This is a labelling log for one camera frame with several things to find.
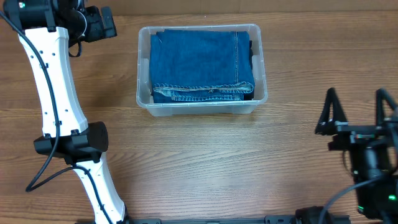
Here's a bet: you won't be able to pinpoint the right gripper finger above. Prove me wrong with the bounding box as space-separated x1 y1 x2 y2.
376 88 397 126
318 88 348 124

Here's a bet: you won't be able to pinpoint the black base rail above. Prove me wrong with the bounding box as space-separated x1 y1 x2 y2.
74 214 352 224

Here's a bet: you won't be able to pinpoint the large black cloth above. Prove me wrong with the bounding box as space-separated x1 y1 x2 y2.
150 39 256 101

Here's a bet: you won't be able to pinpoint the blue denim jeans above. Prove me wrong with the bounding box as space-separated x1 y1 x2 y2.
149 29 256 104

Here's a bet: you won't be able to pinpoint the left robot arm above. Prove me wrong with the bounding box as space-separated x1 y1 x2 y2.
1 0 130 223

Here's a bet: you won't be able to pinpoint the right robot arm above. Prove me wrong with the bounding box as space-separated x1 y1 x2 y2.
290 88 397 224

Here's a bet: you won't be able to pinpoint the clear plastic storage bin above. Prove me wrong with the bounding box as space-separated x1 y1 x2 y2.
136 24 268 116

